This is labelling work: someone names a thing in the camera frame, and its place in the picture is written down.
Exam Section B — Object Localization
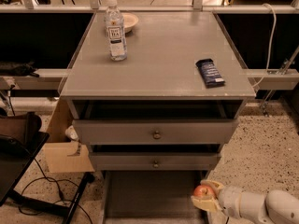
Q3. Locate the white hanging cable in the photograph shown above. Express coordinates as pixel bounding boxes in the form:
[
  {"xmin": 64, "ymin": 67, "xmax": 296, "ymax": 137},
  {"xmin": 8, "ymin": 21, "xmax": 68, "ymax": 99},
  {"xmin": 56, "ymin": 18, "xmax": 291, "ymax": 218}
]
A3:
[{"xmin": 251, "ymin": 2, "xmax": 278, "ymax": 89}]

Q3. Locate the brown cardboard box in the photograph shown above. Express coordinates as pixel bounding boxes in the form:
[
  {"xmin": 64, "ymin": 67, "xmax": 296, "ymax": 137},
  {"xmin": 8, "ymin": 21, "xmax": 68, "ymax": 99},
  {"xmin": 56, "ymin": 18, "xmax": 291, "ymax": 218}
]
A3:
[{"xmin": 43, "ymin": 99, "xmax": 94, "ymax": 173}]

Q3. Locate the red apple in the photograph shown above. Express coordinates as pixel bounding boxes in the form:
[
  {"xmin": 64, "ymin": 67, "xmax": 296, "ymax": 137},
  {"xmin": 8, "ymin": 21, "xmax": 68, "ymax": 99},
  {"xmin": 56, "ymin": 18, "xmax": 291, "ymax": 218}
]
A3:
[{"xmin": 193, "ymin": 185, "xmax": 216, "ymax": 198}]

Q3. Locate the brown bag on cart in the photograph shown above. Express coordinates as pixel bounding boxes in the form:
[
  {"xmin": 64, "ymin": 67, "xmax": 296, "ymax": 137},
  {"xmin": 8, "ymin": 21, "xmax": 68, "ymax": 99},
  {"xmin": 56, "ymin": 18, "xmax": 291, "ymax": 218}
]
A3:
[{"xmin": 0, "ymin": 112, "xmax": 42, "ymax": 147}]

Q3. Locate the clear plastic water bottle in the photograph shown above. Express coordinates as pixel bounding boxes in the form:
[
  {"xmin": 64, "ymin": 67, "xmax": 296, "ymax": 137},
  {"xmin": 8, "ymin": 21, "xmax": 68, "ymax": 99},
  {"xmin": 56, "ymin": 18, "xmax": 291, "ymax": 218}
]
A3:
[{"xmin": 104, "ymin": 0, "xmax": 127, "ymax": 61}]

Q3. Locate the grey drawer cabinet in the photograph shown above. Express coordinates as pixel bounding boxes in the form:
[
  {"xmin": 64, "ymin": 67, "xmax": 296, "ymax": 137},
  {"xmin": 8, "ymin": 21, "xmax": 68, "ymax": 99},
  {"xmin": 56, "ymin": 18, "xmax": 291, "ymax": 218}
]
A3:
[{"xmin": 58, "ymin": 10, "xmax": 257, "ymax": 173}]

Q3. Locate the dark blue snack bar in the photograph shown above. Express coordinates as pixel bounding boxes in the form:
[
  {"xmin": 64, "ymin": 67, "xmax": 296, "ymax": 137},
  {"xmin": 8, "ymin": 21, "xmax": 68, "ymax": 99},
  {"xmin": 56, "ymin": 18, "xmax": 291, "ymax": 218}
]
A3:
[{"xmin": 195, "ymin": 59, "xmax": 225, "ymax": 88}]

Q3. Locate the grey bottom drawer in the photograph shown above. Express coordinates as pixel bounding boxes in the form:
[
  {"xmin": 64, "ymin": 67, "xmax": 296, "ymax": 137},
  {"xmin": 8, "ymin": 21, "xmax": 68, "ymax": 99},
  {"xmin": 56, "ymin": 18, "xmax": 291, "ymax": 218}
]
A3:
[{"xmin": 98, "ymin": 171, "xmax": 209, "ymax": 224}]

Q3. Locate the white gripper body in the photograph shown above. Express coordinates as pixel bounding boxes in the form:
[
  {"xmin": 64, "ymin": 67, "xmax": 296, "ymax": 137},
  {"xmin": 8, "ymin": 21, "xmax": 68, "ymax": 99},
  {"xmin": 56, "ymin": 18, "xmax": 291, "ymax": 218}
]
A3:
[{"xmin": 218, "ymin": 186, "xmax": 243, "ymax": 219}]

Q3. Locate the black cart with stand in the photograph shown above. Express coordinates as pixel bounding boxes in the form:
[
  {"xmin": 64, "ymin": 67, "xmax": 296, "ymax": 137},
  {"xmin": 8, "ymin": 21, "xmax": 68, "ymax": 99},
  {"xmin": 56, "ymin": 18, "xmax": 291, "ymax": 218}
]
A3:
[{"xmin": 0, "ymin": 132, "xmax": 94, "ymax": 224}]

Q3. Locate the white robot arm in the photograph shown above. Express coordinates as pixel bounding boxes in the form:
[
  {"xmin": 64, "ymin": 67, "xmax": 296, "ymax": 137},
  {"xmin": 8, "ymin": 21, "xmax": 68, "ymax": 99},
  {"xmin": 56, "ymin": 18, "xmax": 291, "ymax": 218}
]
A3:
[{"xmin": 191, "ymin": 180, "xmax": 299, "ymax": 224}]

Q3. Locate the grey drawer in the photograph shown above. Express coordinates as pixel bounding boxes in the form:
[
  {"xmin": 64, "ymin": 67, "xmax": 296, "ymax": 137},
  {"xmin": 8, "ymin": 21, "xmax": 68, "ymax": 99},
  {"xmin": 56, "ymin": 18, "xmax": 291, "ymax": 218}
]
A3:
[
  {"xmin": 89, "ymin": 145, "xmax": 221, "ymax": 171},
  {"xmin": 72, "ymin": 100, "xmax": 240, "ymax": 145},
  {"xmin": 98, "ymin": 171, "xmax": 209, "ymax": 224}
]

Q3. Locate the small beige bowl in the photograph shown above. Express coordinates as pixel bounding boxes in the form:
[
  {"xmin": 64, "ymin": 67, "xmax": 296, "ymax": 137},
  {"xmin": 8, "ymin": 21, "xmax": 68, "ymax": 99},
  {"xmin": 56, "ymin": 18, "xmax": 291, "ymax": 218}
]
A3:
[{"xmin": 122, "ymin": 13, "xmax": 139, "ymax": 33}]

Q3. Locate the grey middle drawer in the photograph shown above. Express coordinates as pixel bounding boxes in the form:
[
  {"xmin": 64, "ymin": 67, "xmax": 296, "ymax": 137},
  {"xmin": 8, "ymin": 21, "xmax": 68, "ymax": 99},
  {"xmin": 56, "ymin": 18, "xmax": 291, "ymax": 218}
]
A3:
[{"xmin": 89, "ymin": 145, "xmax": 221, "ymax": 171}]

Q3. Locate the grey top drawer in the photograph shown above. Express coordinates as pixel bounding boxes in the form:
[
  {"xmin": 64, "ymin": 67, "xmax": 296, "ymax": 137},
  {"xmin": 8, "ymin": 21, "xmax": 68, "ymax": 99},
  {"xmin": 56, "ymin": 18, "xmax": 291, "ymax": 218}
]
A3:
[{"xmin": 72, "ymin": 100, "xmax": 240, "ymax": 145}]

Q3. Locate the black floor cable left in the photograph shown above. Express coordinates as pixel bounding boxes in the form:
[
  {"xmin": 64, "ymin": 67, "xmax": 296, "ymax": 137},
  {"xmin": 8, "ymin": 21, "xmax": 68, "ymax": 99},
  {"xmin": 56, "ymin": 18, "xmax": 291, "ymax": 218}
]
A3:
[{"xmin": 17, "ymin": 158, "xmax": 93, "ymax": 224}]

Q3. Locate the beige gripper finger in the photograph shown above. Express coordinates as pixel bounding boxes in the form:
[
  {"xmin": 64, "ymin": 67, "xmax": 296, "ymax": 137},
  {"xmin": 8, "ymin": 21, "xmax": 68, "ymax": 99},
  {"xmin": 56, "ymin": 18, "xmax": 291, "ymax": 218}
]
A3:
[
  {"xmin": 191, "ymin": 196, "xmax": 221, "ymax": 212},
  {"xmin": 200, "ymin": 179, "xmax": 224, "ymax": 194}
]

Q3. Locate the black cloth on shelf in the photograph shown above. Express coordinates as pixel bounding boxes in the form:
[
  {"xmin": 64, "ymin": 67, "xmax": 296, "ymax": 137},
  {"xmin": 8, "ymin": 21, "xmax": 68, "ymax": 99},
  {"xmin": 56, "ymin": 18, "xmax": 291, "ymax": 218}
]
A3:
[{"xmin": 0, "ymin": 61, "xmax": 39, "ymax": 77}]

